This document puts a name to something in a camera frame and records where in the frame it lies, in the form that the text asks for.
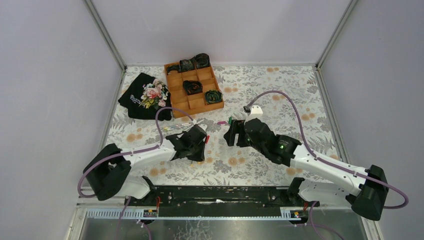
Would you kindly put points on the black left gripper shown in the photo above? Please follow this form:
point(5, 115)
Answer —
point(199, 142)

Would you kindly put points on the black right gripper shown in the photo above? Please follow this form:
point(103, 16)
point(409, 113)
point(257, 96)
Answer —
point(239, 133)

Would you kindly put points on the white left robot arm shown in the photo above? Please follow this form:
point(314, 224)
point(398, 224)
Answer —
point(109, 173)

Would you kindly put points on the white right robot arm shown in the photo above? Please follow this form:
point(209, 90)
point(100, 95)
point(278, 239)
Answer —
point(364, 189)

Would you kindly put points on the rolled dark tie right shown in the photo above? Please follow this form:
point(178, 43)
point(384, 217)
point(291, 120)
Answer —
point(213, 97)

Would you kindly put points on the rolled dark tie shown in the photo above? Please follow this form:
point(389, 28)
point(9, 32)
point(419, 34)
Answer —
point(201, 60)
point(213, 97)
point(192, 87)

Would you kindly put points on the wooden compartment tray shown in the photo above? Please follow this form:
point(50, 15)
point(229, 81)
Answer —
point(194, 104)

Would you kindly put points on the rolled dark tie centre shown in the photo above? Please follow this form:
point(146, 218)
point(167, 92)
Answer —
point(192, 87)

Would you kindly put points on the floral patterned table cover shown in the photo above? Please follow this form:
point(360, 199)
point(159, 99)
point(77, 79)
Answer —
point(292, 105)

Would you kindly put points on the black floral cloth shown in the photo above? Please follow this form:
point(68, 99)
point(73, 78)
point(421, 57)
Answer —
point(145, 96)

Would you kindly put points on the rolled dark tie back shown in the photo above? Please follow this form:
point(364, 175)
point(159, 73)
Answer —
point(201, 60)

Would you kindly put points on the dark tie back left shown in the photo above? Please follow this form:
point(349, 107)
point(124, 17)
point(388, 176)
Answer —
point(183, 65)

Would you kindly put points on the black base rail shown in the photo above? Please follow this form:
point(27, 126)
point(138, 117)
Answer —
point(173, 202)

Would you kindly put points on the aluminium frame rail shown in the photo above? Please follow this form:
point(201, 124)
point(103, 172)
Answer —
point(97, 19)

